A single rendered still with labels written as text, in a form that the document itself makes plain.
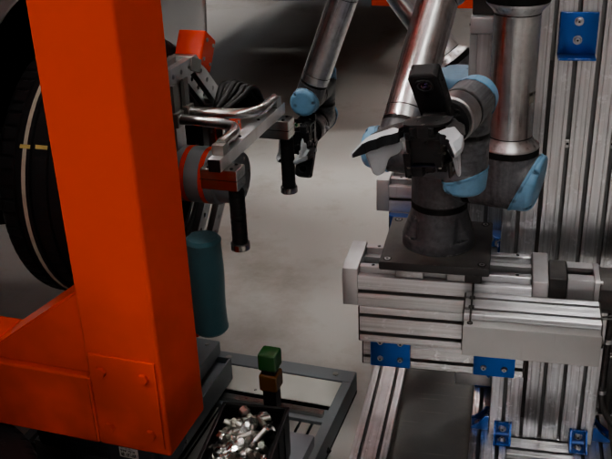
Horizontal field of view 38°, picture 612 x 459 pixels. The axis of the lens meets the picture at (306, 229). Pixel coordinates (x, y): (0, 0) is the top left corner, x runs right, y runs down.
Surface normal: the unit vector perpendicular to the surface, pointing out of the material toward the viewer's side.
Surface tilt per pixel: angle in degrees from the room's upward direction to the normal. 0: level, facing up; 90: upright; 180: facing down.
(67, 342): 90
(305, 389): 0
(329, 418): 0
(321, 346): 0
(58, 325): 90
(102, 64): 90
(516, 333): 90
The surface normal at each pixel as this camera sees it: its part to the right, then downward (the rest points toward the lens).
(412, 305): -0.22, 0.43
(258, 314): -0.04, -0.90
